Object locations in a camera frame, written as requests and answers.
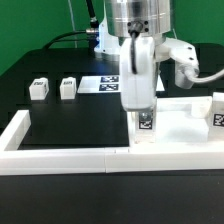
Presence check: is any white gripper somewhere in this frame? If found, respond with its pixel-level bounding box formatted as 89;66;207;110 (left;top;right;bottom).
119;37;156;111

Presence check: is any white square tabletop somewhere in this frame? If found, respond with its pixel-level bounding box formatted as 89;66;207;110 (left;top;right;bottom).
125;96;224;148

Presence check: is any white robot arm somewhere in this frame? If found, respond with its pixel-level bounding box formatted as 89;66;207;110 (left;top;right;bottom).
95;0;172;112

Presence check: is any white marker plate with tags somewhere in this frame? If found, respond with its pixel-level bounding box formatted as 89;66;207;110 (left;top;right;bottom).
77;74;166;94

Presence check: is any white U-shaped obstacle fence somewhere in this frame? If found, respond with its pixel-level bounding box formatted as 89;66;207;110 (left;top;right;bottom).
0;110;224;176

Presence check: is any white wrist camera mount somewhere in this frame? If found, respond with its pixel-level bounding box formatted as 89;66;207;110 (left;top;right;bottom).
155;38;199;89

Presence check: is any black cable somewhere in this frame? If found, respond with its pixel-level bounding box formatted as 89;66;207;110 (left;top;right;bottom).
44;0;101;50

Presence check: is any white cable left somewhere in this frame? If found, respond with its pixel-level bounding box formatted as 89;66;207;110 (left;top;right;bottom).
67;0;78;49

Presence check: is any grey camera cable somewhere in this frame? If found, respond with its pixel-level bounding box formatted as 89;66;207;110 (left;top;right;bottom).
191;68;224;84

